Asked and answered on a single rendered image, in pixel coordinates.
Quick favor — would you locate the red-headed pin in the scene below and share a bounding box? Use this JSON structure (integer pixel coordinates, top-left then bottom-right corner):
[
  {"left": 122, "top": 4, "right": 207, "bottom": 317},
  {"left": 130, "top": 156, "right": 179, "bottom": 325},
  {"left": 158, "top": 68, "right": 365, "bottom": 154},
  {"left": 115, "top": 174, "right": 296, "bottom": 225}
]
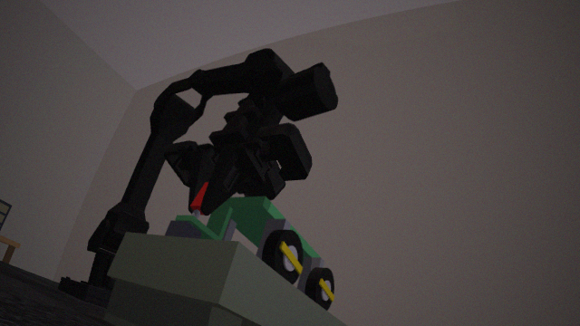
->
[{"left": 191, "top": 182, "right": 208, "bottom": 218}]

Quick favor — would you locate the green wheeled trolley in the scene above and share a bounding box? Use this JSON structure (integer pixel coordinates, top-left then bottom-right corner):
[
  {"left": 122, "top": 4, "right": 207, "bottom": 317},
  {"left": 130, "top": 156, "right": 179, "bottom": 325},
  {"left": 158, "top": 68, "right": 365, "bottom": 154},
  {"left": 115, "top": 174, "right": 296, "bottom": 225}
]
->
[{"left": 176, "top": 197, "right": 334, "bottom": 311}]

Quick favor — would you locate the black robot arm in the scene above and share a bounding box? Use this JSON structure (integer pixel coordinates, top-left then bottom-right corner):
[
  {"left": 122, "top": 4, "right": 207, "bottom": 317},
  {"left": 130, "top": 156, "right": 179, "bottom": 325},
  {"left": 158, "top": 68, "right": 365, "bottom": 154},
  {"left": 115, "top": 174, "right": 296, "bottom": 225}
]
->
[{"left": 81, "top": 48, "right": 338, "bottom": 292}]

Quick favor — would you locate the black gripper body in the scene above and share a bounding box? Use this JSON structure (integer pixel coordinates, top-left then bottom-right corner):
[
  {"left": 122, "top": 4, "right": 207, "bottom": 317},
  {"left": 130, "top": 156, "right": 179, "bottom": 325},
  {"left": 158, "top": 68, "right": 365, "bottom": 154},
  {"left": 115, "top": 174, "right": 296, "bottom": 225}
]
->
[{"left": 164, "top": 104, "right": 312, "bottom": 187}]

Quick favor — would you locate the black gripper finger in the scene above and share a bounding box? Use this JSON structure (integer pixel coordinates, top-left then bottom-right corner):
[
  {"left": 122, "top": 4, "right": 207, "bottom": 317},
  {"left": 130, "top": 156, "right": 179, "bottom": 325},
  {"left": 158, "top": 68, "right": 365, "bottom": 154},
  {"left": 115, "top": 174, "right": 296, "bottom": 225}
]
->
[
  {"left": 187, "top": 149, "right": 215, "bottom": 214},
  {"left": 200, "top": 143, "right": 266, "bottom": 216}
]

